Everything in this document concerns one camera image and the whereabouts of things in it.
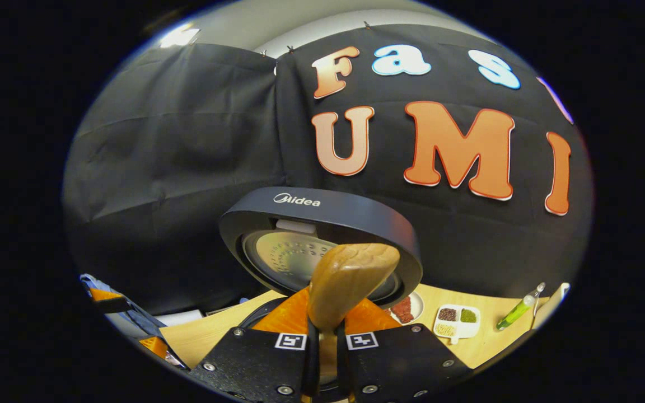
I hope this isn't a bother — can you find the white box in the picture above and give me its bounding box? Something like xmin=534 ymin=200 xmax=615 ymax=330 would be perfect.
xmin=155 ymin=310 xmax=205 ymax=327

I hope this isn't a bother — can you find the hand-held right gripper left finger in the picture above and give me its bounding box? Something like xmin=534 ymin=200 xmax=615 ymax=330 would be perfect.
xmin=188 ymin=285 xmax=321 ymax=402

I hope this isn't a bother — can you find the dark grey rice cooker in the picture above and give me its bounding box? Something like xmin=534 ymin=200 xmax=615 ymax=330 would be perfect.
xmin=219 ymin=186 xmax=424 ymax=336

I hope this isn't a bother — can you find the wooden spoon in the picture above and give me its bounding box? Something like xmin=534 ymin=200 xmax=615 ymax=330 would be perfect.
xmin=307 ymin=243 xmax=400 ymax=387

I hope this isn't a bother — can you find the white divided bean dish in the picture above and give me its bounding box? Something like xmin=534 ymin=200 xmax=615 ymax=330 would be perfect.
xmin=433 ymin=304 xmax=481 ymax=344

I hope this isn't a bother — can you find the green label drink bottle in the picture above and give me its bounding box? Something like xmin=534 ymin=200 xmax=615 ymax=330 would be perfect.
xmin=496 ymin=283 xmax=546 ymax=331

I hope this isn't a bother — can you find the round white plate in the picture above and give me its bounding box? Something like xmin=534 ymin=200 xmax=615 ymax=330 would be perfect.
xmin=390 ymin=291 xmax=425 ymax=325

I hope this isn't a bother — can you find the white toaster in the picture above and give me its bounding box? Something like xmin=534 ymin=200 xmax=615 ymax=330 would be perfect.
xmin=532 ymin=282 xmax=571 ymax=330

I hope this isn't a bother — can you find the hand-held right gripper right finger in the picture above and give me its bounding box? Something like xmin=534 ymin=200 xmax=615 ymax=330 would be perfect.
xmin=336 ymin=298 xmax=459 ymax=402

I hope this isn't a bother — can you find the black backdrop cloth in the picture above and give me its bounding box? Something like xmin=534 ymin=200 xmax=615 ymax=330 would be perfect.
xmin=62 ymin=22 xmax=595 ymax=317

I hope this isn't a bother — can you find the red meat piece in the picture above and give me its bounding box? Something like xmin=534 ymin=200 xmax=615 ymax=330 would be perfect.
xmin=392 ymin=297 xmax=414 ymax=324

